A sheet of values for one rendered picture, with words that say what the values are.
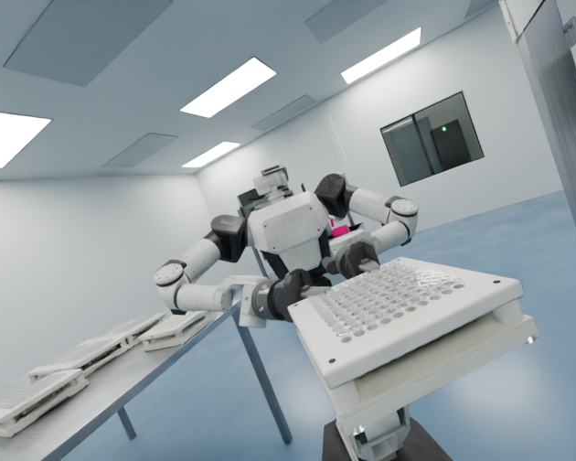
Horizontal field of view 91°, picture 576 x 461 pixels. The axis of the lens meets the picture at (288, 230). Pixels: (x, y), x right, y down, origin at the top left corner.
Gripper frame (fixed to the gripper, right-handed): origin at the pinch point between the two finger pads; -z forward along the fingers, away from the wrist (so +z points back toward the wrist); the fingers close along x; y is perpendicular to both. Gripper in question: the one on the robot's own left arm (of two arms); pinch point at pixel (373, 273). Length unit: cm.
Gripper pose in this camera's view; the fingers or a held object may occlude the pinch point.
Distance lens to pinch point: 57.8
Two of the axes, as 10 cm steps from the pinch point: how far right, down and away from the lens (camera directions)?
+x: 3.7, 9.3, 0.4
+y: -9.3, 3.7, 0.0
